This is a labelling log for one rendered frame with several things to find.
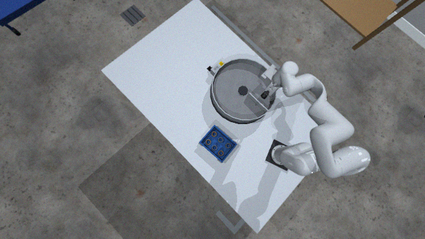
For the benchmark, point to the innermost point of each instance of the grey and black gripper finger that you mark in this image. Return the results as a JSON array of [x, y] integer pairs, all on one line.
[[265, 94]]

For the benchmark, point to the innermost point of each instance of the blue crate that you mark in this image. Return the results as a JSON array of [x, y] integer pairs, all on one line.
[[220, 146]]

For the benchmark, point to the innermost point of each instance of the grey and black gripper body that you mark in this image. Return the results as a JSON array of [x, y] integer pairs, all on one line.
[[271, 89]]

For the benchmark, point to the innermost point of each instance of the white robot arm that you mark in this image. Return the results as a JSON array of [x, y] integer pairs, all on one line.
[[333, 128]]

